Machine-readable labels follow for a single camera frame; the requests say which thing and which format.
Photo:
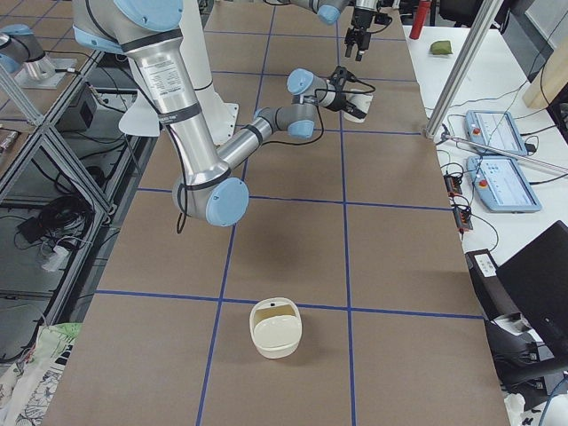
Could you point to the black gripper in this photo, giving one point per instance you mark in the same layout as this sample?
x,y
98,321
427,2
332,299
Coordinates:
x,y
358,25
343,102

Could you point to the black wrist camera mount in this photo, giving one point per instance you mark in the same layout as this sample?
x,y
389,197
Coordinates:
x,y
341,76

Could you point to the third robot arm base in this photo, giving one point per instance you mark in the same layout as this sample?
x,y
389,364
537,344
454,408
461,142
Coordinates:
x,y
23,55

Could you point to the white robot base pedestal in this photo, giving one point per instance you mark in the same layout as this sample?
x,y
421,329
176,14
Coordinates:
x,y
140,118

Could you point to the upper blue teach pendant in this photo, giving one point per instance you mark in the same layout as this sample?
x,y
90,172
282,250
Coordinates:
x,y
496,129

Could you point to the lower blue teach pendant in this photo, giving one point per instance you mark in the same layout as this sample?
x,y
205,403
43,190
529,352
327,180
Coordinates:
x,y
501,185

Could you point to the patterned cloth bag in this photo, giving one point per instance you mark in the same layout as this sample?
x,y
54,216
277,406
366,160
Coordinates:
x,y
29,384

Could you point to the blue teach pendant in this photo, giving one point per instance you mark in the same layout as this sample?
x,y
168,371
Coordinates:
x,y
496,129
501,185

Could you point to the white ribbed plastic cup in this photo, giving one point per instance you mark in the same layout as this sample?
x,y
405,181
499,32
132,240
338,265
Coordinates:
x,y
358,105

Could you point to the red bottle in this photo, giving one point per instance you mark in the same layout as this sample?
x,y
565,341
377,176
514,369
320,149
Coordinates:
x,y
419,19

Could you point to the cream white plastic basket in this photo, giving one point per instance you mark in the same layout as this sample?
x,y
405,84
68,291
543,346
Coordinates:
x,y
275,327

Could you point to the aluminium frame post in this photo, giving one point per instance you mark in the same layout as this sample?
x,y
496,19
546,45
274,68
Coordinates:
x,y
481,25

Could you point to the black laptop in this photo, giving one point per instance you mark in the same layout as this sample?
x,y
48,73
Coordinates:
x,y
535,278

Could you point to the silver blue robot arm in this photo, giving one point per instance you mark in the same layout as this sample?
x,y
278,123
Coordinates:
x,y
329,11
149,33

